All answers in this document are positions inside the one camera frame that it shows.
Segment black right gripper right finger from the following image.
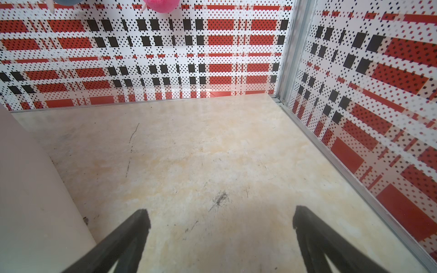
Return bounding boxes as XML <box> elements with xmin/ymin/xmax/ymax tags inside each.
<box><xmin>292</xmin><ymin>205</ymin><xmax>387</xmax><ymax>273</ymax></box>

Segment pink-dressed plush doll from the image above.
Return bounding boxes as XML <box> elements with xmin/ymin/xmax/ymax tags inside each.
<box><xmin>141</xmin><ymin>0</ymin><xmax>180</xmax><ymax>13</ymax></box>

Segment white plastic drawer cabinet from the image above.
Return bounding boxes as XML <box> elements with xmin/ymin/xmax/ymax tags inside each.
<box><xmin>1</xmin><ymin>106</ymin><xmax>96</xmax><ymax>273</ymax></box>

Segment blue-shorts plush doll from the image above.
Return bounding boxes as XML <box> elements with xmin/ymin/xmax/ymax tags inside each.
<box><xmin>54</xmin><ymin>0</ymin><xmax>83</xmax><ymax>6</ymax></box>

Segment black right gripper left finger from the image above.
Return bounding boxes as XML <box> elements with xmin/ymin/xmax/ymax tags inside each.
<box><xmin>64</xmin><ymin>209</ymin><xmax>151</xmax><ymax>273</ymax></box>

